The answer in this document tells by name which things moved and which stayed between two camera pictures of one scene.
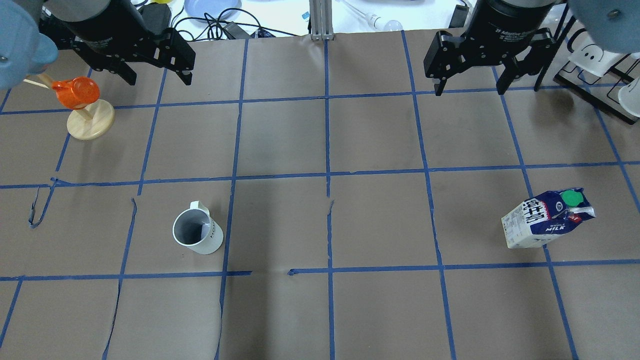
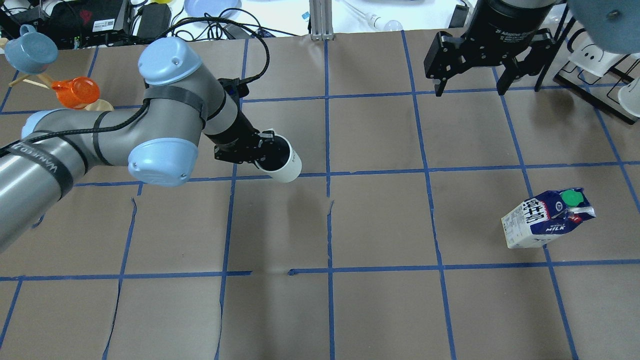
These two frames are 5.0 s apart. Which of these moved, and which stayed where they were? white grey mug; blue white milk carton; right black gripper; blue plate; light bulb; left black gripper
Moved: white grey mug; left black gripper
Stayed: blue plate; light bulb; blue white milk carton; right black gripper
